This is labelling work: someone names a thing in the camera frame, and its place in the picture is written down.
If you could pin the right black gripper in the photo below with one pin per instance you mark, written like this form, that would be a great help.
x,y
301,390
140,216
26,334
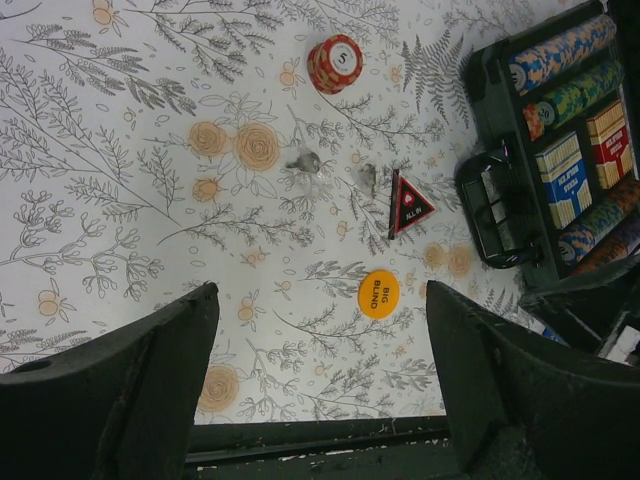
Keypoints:
x,y
596,317

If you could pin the blue orange chip row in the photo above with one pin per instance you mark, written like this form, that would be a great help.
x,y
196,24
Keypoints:
x,y
540,63

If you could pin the red playing card deck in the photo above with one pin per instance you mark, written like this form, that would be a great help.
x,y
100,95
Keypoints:
x,y
610,143

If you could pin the yellow big blind button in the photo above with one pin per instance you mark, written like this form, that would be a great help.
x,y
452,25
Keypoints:
x,y
378,294

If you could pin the green blue chip row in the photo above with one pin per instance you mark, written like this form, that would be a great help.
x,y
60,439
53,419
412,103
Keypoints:
x,y
579,239

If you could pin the triangular all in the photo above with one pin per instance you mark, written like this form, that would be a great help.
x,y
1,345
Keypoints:
x,y
409,206

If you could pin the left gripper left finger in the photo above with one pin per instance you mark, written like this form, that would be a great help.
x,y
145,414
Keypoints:
x,y
120,406

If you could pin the black poker chip case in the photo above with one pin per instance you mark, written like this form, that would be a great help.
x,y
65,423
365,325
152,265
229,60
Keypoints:
x,y
500,189

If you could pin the orange chip short stack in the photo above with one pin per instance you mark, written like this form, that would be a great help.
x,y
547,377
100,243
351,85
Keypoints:
x,y
534,123

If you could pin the floral table mat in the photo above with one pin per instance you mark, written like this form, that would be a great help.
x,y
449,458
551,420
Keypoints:
x,y
150,147

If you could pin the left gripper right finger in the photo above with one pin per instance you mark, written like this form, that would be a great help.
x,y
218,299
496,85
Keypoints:
x,y
522,406

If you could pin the red poker chip stack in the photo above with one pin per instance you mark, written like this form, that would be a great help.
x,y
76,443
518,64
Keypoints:
x,y
334,64

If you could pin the blue playing card deck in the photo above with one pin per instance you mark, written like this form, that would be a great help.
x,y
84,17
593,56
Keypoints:
x,y
564,177

